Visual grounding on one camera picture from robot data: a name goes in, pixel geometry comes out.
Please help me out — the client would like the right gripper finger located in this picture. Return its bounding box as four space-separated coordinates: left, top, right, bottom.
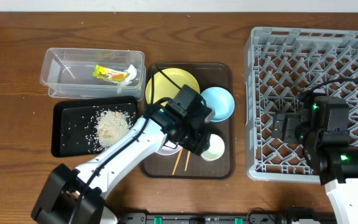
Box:
272 113 286 139
283 114 300 143

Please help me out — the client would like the white bowl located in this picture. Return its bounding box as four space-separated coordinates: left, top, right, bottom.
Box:
156 141 181 156

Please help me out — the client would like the yellow plate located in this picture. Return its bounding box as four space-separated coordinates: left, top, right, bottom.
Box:
154 68 200 102

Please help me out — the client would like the small pale green cup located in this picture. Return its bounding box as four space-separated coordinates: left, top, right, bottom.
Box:
201 134 225 162

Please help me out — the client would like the light blue bowl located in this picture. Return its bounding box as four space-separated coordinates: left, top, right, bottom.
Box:
201 86 235 123

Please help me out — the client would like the pile of rice grains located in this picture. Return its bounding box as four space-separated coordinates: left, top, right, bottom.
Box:
61 107 135 153

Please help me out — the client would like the green snack wrapper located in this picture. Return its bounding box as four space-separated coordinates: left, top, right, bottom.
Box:
93 65 129 83

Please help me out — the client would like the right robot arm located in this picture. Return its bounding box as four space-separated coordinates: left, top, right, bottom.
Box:
272 95 358 223

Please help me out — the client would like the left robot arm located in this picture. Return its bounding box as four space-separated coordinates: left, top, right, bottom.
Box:
30 85 214 224

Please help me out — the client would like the grey dishwasher rack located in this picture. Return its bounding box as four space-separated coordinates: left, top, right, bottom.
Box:
244 27 358 184

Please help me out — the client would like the wooden chopstick left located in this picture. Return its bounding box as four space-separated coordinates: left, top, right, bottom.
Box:
172 147 183 175

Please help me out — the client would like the wooden chopstick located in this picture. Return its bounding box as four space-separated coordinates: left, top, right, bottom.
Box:
185 151 191 172
172 147 183 175

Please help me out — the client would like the wooden chopstick right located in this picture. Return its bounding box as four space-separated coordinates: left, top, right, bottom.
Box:
185 151 191 172

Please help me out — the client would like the black plastic tray bin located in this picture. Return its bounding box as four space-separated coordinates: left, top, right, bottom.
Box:
51 96 139 157

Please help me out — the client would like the clear plastic bin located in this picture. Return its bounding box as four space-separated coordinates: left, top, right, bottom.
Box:
40 48 146 101

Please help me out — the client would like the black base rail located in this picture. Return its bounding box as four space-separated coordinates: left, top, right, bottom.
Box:
116 212 337 224

